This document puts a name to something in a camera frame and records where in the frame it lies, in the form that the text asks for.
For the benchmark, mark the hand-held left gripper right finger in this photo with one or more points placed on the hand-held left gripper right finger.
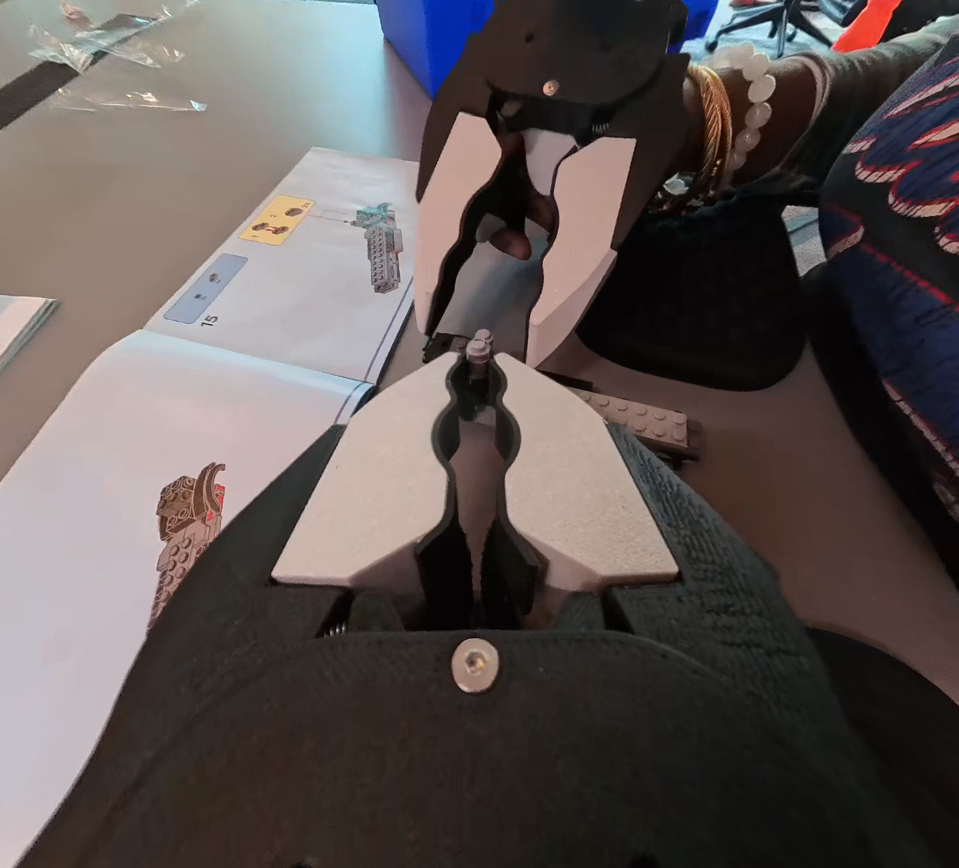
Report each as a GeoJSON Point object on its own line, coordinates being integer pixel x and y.
{"type": "Point", "coordinates": [584, 493]}

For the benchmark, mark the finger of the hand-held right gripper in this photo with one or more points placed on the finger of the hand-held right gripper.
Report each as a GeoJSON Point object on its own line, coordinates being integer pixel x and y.
{"type": "Point", "coordinates": [592, 224]}
{"type": "Point", "coordinates": [446, 209]}

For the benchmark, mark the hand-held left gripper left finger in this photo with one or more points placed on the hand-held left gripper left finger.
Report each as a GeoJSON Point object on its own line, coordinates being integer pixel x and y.
{"type": "Point", "coordinates": [359, 493]}

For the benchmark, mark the grey lego assembly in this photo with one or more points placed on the grey lego assembly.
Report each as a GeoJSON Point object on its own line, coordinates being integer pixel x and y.
{"type": "Point", "coordinates": [644, 422]}

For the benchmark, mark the blue plastic bin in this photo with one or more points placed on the blue plastic bin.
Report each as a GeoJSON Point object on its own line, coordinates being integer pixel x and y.
{"type": "Point", "coordinates": [449, 6]}

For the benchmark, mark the small grey lego piece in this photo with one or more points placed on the small grey lego piece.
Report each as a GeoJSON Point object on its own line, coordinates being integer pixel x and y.
{"type": "Point", "coordinates": [479, 351]}

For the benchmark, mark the person's right hand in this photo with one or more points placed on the person's right hand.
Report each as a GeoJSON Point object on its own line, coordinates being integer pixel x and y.
{"type": "Point", "coordinates": [513, 239]}

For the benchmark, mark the black honeycomb cushion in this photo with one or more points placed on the black honeycomb cushion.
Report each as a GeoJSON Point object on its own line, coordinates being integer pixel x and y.
{"type": "Point", "coordinates": [689, 313]}

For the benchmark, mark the open instruction booklet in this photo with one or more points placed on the open instruction booklet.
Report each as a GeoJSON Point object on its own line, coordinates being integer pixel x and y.
{"type": "Point", "coordinates": [300, 313]}

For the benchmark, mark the orange cone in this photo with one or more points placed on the orange cone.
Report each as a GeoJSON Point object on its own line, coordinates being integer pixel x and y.
{"type": "Point", "coordinates": [876, 14]}

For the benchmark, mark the clear plastic bag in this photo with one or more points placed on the clear plastic bag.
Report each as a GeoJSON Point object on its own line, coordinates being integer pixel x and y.
{"type": "Point", "coordinates": [127, 101]}
{"type": "Point", "coordinates": [97, 40]}

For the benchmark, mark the closed instruction booklet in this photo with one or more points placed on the closed instruction booklet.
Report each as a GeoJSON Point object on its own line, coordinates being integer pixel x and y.
{"type": "Point", "coordinates": [22, 328]}

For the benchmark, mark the person's dark trousers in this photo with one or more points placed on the person's dark trousers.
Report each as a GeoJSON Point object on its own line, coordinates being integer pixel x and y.
{"type": "Point", "coordinates": [899, 770]}

